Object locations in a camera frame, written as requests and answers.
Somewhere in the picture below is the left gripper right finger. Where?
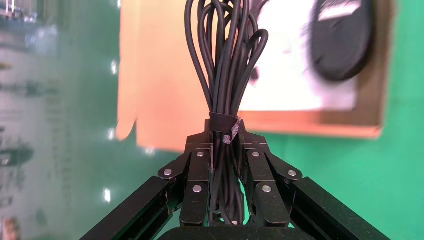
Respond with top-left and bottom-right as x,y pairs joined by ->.
238,119 -> 392,240

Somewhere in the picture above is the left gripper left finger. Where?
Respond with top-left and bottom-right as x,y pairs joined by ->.
79,119 -> 213,240

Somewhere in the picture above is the black data cable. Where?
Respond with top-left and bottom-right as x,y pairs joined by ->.
184,0 -> 270,226

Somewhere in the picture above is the black mouse cable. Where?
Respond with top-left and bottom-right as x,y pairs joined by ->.
309,0 -> 374,83

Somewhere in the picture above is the open brown cardboard box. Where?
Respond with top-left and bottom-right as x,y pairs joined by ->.
115,0 -> 397,153

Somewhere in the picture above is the green table cloth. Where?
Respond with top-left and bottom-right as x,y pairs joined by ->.
241,0 -> 424,240

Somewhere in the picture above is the white printed paper leaflet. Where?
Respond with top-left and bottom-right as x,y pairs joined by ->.
238,0 -> 359,112

